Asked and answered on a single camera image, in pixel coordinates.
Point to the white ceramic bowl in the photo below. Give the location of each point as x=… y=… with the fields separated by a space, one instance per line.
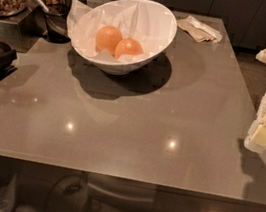
x=154 y=30

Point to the crumpled paper napkin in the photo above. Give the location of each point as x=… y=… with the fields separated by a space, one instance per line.
x=198 y=30

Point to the white paper bowl liner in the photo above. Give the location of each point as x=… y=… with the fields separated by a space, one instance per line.
x=85 y=25

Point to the orange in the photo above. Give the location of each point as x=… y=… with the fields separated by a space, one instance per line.
x=128 y=46
x=107 y=39

